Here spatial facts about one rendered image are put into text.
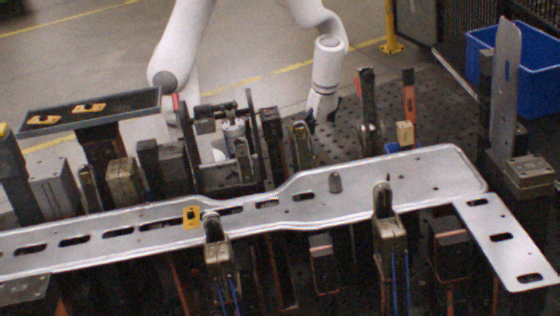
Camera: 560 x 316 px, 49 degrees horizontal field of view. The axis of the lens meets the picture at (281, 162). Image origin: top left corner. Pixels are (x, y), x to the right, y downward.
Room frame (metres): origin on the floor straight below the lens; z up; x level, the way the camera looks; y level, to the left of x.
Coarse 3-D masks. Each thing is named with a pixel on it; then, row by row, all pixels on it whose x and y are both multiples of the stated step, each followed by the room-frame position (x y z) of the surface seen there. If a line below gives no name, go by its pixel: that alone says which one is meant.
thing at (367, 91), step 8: (360, 72) 1.32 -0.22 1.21; (368, 72) 1.30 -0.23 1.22; (360, 80) 1.31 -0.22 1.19; (368, 80) 1.29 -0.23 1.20; (360, 88) 1.31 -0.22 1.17; (368, 88) 1.32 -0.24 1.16; (360, 96) 1.32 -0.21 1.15; (368, 96) 1.32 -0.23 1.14; (368, 104) 1.31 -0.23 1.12; (376, 104) 1.31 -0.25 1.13; (368, 112) 1.31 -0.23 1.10; (376, 112) 1.30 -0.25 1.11; (376, 120) 1.30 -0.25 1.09; (376, 128) 1.30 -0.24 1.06; (368, 136) 1.29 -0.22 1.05
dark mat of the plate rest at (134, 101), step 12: (120, 96) 1.53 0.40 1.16; (132, 96) 1.52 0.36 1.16; (144, 96) 1.51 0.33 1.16; (156, 96) 1.49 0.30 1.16; (60, 108) 1.52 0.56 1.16; (72, 108) 1.51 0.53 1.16; (108, 108) 1.47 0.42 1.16; (120, 108) 1.46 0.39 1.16; (132, 108) 1.44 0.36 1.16; (144, 108) 1.43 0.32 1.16; (60, 120) 1.45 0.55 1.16; (72, 120) 1.43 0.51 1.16
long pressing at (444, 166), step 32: (384, 160) 1.25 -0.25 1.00; (416, 160) 1.22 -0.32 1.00; (448, 160) 1.20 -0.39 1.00; (288, 192) 1.18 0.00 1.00; (320, 192) 1.16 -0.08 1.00; (352, 192) 1.14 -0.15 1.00; (416, 192) 1.10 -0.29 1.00; (448, 192) 1.08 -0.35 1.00; (480, 192) 1.06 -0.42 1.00; (64, 224) 1.21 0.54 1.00; (96, 224) 1.19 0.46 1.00; (128, 224) 1.16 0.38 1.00; (192, 224) 1.12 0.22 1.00; (224, 224) 1.10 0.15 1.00; (256, 224) 1.08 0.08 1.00; (288, 224) 1.07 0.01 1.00; (320, 224) 1.05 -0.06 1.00; (32, 256) 1.11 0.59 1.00; (64, 256) 1.09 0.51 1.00; (96, 256) 1.07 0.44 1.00; (128, 256) 1.05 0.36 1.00
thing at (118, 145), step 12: (84, 132) 1.43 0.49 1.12; (96, 132) 1.44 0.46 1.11; (108, 132) 1.44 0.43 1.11; (84, 144) 1.44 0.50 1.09; (96, 144) 1.44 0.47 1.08; (108, 144) 1.44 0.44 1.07; (120, 144) 1.47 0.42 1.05; (96, 156) 1.44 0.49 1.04; (108, 156) 1.44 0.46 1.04; (120, 156) 1.44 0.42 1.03; (96, 168) 1.44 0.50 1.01; (108, 192) 1.44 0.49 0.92; (108, 204) 1.44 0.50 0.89
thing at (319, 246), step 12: (312, 240) 1.01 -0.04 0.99; (324, 240) 1.00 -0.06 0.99; (312, 252) 0.97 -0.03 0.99; (324, 252) 0.96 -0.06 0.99; (312, 264) 0.97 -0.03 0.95; (324, 264) 0.96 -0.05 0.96; (324, 276) 0.95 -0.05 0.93; (324, 288) 0.95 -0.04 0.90; (336, 288) 0.96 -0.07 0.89; (324, 300) 0.96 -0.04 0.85; (336, 300) 0.96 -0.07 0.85; (324, 312) 0.96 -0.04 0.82; (336, 312) 0.96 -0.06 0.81
